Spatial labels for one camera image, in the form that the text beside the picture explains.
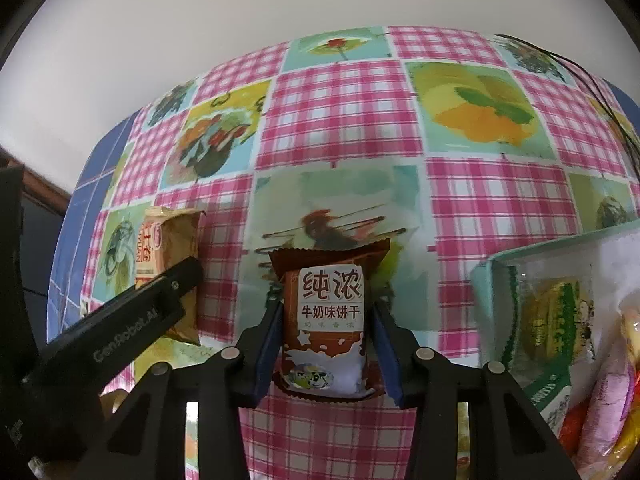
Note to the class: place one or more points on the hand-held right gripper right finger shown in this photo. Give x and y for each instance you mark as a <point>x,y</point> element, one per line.
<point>387,355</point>

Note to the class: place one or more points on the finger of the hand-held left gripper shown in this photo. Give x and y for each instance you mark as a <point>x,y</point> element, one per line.
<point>180,280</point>

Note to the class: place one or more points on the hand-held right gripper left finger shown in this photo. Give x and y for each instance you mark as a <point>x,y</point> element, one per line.
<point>267,350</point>

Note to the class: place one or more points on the orange chip packet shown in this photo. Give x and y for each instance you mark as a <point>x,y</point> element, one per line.
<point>165,240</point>

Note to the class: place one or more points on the brown milk biscuit packet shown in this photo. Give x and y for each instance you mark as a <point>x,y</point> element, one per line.
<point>325,330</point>

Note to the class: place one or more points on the light green cardboard box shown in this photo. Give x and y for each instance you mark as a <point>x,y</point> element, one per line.
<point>487,300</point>

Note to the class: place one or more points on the clear green-edged cow packet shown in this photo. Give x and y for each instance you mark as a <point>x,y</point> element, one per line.
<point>550,325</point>

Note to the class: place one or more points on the red-orange patterned packet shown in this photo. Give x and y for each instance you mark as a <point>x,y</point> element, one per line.
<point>572,425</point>

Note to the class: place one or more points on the pink snack packet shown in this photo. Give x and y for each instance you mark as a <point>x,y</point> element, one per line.
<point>605,400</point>

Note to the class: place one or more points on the yellow bread packet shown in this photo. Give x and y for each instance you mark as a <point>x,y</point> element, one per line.
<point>631,320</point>

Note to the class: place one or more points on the blue checked cloth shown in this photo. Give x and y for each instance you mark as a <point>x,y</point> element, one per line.
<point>75,210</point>

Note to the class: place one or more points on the pink plaid picture tablecloth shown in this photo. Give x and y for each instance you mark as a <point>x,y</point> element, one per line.
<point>340,125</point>

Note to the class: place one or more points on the brown wooden frame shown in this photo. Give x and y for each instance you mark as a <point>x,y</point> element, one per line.
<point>35,180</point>

